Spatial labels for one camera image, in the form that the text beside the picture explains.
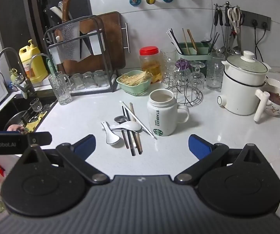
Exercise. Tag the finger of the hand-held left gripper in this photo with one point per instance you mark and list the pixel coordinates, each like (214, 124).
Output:
(42, 138)

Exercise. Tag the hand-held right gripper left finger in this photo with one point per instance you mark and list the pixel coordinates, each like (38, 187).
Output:
(86, 148)

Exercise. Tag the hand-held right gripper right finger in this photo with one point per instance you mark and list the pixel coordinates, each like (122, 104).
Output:
(199, 148)

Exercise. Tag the metal spoon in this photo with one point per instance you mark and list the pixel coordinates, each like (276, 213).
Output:
(121, 119)

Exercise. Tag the white mug green logo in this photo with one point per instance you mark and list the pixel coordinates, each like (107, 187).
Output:
(162, 117)

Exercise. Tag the plain white chopstick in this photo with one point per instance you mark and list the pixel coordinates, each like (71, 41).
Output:
(152, 135)

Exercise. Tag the brown black-ended chopstick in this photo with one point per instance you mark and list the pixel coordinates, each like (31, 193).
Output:
(138, 139)

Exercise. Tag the yellow sponge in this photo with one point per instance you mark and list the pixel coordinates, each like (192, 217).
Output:
(36, 121)

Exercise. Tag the dark frying pan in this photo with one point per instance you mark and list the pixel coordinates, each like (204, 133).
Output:
(15, 119)

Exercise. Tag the black kitchen sink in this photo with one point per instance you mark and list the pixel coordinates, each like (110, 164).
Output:
(6, 107)

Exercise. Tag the steel kitchen faucet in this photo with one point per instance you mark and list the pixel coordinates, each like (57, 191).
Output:
(24, 87)

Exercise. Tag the white drip tray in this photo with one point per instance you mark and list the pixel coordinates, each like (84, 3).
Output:
(91, 92)

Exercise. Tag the white electric pot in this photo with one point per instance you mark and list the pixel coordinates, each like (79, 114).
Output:
(240, 97)

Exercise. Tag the small clear glass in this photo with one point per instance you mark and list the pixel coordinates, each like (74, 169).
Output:
(88, 80)
(99, 78)
(76, 81)

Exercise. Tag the green soap bottle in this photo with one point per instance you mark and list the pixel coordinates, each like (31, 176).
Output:
(15, 76)

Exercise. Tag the stemmed glass goblet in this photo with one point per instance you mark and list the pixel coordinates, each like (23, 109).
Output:
(198, 78)

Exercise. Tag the black dish rack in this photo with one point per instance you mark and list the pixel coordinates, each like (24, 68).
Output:
(113, 82)

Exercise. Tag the yellow detergent bottle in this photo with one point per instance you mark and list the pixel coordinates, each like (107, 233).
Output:
(32, 65)

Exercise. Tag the green plastic basket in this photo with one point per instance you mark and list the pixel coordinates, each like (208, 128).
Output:
(132, 90)

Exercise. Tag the cut glass tumbler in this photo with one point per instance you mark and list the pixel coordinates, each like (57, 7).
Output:
(170, 78)

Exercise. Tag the tall textured glass mug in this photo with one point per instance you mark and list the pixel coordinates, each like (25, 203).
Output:
(215, 73)

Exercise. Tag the slim steel faucet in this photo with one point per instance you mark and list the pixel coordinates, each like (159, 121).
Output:
(39, 55)

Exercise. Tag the purple cup lid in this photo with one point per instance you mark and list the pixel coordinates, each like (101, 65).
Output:
(182, 65)

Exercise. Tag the enoki mushrooms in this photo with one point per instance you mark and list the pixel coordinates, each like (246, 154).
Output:
(135, 78)

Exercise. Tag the patterned ceramic bowl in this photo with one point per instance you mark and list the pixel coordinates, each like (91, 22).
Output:
(276, 109)

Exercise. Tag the green utensil holder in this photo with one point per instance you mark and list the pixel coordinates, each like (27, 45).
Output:
(191, 57)

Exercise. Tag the speckled pot lid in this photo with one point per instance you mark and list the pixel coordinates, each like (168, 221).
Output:
(242, 64)

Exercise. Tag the clear textured tumbler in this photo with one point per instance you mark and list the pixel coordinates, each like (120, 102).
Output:
(168, 56)

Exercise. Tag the red-lidded plastic jar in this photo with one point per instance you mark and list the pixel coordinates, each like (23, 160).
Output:
(151, 63)

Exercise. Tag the grey blade knife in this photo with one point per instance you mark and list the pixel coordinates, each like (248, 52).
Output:
(84, 48)

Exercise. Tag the white ceramic bowl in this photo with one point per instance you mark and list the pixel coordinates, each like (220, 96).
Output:
(276, 84)

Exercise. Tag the patterned steel cleaver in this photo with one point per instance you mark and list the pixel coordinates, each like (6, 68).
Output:
(69, 41)

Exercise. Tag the thin black chopstick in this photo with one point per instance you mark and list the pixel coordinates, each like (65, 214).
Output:
(213, 42)

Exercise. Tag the dark metal ladle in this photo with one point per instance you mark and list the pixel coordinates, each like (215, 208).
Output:
(205, 41)

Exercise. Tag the wooden cutting board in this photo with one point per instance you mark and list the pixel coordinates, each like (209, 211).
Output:
(110, 43)

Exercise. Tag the light wooden chopstick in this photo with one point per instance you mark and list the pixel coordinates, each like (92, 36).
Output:
(184, 41)

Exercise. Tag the dark wooden chopstick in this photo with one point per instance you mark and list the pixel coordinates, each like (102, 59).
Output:
(191, 40)

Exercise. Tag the long white chopstick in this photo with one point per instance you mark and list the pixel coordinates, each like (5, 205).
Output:
(173, 40)
(176, 39)

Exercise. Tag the kitchen scissors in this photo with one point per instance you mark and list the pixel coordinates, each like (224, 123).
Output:
(232, 17)

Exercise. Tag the dark wall socket strip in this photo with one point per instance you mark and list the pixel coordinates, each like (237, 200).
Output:
(259, 19)

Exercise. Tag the steel hook rail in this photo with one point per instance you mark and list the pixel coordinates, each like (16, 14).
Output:
(226, 4)

